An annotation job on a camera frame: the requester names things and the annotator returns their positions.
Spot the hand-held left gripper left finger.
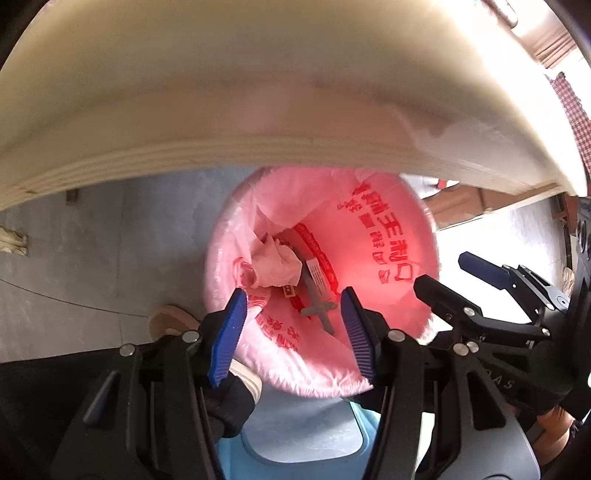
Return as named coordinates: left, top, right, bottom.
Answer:
left=51, top=288, right=250, bottom=480

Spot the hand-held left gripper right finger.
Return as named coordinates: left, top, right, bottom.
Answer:
left=341, top=286, right=541, bottom=480

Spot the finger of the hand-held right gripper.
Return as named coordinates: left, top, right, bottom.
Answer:
left=458, top=251, right=571, bottom=320
left=413, top=274, right=553, bottom=345

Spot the grey-green cross-shaped toy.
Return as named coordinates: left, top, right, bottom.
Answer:
left=299, top=261, right=339, bottom=336

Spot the pink lined waste bin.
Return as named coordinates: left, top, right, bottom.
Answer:
left=204, top=165, right=440, bottom=398

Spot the white plastic bag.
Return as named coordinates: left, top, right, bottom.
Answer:
left=250, top=234, right=302, bottom=290

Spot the person's right forearm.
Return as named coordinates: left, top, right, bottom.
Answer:
left=533, top=406, right=581, bottom=468

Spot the light blue plastic stool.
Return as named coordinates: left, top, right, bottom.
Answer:
left=216, top=399, right=387, bottom=480

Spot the red checkered cloth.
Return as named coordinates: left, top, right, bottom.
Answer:
left=547, top=72, right=591, bottom=172

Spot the beige curtain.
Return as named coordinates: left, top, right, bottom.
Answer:
left=501, top=0, right=576, bottom=71

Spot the cream wooden table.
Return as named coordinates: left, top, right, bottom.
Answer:
left=0, top=0, right=591, bottom=213

